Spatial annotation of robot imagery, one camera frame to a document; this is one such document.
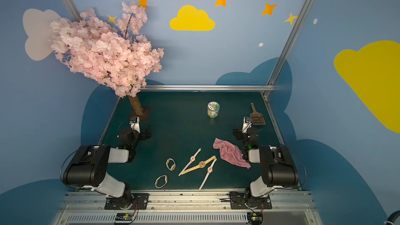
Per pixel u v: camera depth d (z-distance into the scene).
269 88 1.18
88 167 0.46
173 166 0.84
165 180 0.78
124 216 0.72
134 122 0.83
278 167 0.46
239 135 0.86
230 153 0.88
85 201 0.75
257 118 1.08
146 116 1.07
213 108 1.02
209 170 0.84
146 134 0.87
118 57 0.66
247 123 0.81
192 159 0.88
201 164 0.86
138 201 0.74
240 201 0.74
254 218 0.73
